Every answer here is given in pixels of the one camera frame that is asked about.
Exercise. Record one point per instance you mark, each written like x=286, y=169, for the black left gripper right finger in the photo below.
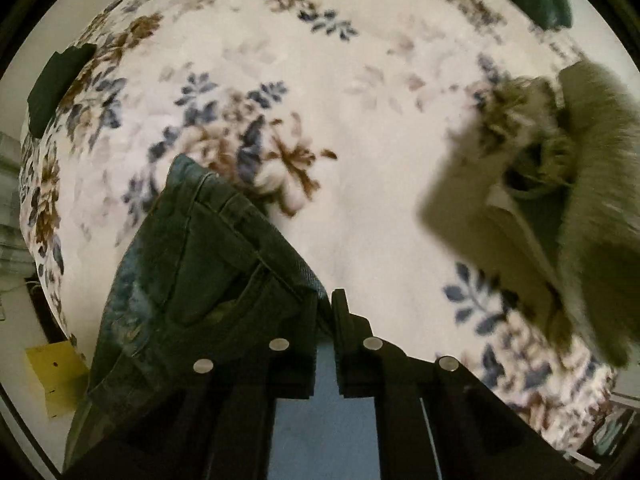
x=366, y=365

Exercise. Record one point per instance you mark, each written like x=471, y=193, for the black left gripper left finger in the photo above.
x=290, y=341

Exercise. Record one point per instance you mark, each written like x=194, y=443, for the black flat object on bed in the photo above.
x=52, y=84

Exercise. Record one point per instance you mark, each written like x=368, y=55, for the yellow box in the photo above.
x=62, y=374

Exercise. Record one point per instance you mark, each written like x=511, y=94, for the floral white bed blanket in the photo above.
x=358, y=123

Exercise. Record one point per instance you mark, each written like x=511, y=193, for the blue denim jeans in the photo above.
x=175, y=387

